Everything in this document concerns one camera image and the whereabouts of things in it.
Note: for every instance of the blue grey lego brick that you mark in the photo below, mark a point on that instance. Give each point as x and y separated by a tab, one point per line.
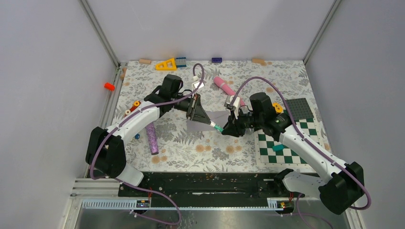
180	62

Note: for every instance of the purple glitter microphone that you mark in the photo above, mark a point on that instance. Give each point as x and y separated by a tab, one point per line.
152	139

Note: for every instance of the colourful lego toy stack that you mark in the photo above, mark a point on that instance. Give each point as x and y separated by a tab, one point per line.
134	106

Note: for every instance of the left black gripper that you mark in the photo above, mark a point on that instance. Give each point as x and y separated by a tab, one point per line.
196	111

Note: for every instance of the small green white bottle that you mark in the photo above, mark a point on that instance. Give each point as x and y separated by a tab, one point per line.
216	127

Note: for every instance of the green white chessboard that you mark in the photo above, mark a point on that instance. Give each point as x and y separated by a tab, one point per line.
267	158

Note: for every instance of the orange red cylinder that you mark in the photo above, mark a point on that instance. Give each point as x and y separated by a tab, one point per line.
109	86

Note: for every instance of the pink toy microphone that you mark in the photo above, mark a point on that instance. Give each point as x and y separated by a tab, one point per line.
223	85

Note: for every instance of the teal block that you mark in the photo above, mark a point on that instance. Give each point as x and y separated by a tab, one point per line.
278	147

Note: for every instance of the yellow triangle toy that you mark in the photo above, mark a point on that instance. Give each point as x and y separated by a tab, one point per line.
168	65

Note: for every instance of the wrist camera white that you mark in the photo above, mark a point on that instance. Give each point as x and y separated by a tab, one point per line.
197	84
232	103

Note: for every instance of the wooden block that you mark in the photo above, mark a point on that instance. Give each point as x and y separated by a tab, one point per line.
145	61
259	61

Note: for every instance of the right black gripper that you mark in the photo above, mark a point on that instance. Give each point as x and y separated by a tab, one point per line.
232	130

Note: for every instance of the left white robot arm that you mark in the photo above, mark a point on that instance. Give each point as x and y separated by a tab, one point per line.
106	148

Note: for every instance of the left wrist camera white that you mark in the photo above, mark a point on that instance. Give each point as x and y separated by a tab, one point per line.
197	84

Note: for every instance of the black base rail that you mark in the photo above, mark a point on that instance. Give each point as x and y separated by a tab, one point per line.
208	190

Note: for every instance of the floral table mat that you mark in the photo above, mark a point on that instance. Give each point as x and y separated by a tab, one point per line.
203	149

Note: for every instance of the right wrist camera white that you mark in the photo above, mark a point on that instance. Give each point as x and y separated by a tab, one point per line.
232	103

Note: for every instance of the wooden block left back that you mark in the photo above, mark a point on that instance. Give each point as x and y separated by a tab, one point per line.
145	61

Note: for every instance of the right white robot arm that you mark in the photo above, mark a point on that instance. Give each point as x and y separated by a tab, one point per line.
339	184

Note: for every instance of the wooden block right back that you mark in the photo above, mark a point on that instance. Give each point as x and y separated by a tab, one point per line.
259	61

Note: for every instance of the lego toy on chessboard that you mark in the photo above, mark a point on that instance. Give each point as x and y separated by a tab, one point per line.
278	108

